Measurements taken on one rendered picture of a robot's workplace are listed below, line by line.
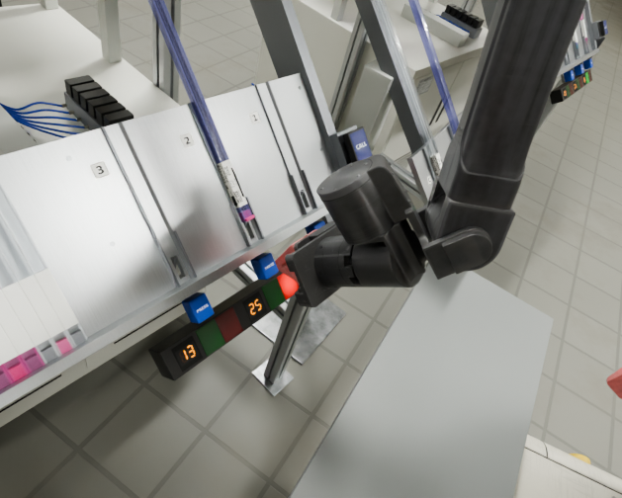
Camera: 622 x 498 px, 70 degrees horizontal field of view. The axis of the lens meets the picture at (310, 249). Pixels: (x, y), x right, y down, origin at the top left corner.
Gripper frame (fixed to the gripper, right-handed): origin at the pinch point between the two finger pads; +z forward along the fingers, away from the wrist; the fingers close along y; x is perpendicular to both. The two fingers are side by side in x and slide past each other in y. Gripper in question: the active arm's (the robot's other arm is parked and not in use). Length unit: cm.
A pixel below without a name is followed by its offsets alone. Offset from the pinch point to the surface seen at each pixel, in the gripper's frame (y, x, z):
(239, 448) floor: -4, 51, 52
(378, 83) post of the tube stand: -39.7, -17.2, 5.7
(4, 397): 31.2, -2.9, 2.1
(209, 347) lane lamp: 11.4, 5.6, 5.1
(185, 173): 5.2, -14.9, 3.9
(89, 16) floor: -92, -109, 204
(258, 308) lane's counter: 2.8, 5.1, 5.0
